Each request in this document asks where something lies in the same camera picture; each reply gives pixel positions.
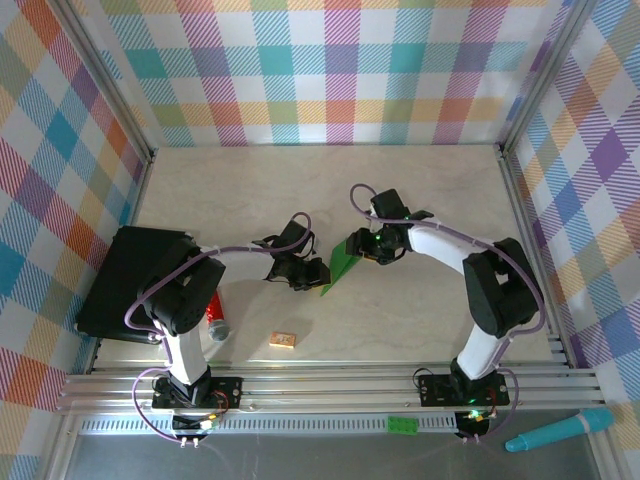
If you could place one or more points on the small LED circuit board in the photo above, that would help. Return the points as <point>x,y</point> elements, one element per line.
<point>200,424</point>
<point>475,422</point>

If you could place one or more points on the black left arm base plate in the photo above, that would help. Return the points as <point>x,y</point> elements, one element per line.
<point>227,392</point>

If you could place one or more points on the green square paper sheet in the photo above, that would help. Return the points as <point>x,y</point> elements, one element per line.
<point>340,265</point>

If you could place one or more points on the teal marker pen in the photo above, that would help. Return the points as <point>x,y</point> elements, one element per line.
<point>555,431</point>

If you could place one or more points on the aluminium mounting rail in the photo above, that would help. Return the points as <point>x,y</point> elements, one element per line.
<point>325,392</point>

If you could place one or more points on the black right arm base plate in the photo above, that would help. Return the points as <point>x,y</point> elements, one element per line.
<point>435,390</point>

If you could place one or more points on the aluminium frame post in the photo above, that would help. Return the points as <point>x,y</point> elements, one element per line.
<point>542,75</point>
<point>107,80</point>

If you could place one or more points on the aluminium side rail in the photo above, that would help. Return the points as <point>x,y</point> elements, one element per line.
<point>531,250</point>
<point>137,200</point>

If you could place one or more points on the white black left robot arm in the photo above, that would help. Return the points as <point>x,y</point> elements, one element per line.
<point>240,262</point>

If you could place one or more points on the green toy building brick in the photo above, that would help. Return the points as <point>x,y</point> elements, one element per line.
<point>403,426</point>

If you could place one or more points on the small orange card box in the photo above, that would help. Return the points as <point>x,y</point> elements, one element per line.
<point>282,340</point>

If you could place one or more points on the black rectangular case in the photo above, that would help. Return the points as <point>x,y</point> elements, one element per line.
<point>115,270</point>

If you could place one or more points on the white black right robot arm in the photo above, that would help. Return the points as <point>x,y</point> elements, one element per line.
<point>435,245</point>

